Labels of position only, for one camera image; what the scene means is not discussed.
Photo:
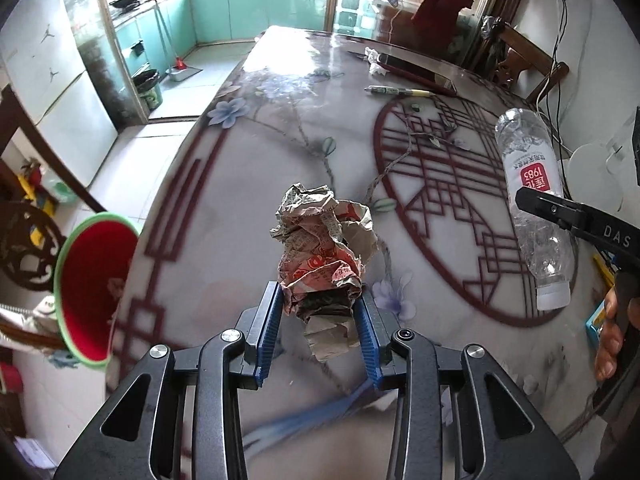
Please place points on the broom with red head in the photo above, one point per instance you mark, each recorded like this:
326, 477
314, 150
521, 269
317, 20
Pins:
179, 64

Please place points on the clear plastic bottle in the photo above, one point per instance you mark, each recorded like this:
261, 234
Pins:
530, 170

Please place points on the carved dark wooden chair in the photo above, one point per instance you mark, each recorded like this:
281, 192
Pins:
30, 240

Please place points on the smartphone with red case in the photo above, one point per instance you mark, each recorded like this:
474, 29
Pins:
415, 67

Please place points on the plain wooden chair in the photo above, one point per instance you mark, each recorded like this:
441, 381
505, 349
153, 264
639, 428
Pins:
530, 55

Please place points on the crumpled white tissue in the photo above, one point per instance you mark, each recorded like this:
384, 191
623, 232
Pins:
374, 62

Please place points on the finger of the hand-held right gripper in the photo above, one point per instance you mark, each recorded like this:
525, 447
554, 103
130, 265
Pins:
545, 205

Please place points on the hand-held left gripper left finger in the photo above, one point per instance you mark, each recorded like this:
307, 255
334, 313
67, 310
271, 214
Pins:
267, 330

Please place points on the black wok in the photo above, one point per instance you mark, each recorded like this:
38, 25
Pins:
125, 4

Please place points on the teal kitchen cabinets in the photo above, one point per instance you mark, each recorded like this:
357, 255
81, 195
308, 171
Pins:
250, 10

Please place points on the dark thin pen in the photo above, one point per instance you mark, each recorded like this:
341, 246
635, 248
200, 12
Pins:
356, 53

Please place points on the printed paper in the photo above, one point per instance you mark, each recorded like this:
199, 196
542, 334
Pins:
320, 240

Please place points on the red bin with green rim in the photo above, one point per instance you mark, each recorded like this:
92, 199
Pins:
95, 280

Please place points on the white round stand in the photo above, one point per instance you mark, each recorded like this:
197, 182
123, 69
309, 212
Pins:
585, 165

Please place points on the white printed box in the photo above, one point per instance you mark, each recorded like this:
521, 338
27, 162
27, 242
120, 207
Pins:
35, 452

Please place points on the pen with yellow barrel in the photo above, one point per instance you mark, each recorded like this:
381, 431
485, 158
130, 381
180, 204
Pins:
400, 91

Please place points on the grey dustpan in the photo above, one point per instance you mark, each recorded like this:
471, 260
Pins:
184, 74

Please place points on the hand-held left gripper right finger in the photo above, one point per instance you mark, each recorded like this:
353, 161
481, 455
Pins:
370, 340

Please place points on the black kitchen waste bin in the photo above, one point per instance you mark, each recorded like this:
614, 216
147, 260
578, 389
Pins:
147, 87

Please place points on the blue box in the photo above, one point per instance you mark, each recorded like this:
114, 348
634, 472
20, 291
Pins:
596, 322

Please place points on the person's right hand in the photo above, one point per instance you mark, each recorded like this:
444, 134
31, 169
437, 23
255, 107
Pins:
607, 340

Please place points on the white refrigerator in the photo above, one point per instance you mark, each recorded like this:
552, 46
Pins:
50, 85

